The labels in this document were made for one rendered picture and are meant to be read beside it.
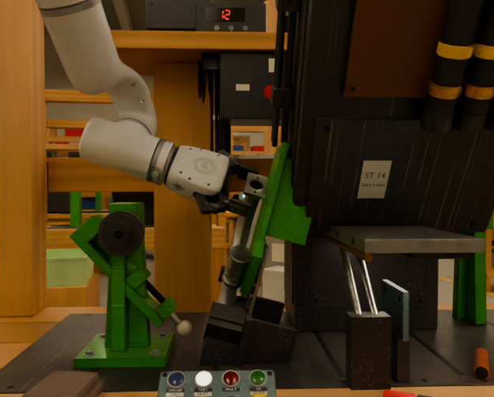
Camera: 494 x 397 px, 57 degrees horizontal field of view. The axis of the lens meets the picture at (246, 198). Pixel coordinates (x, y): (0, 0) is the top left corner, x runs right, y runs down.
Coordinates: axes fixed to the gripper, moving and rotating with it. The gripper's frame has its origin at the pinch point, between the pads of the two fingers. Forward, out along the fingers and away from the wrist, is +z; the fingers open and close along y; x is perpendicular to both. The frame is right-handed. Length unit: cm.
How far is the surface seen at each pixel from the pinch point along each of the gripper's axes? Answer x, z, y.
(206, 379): -2.8, 0.3, -37.6
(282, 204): -6.7, 5.3, -7.0
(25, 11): 4, -63, 38
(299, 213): -6.5, 8.6, -7.4
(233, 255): -0.2, 0.1, -15.5
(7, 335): 42, -38, -22
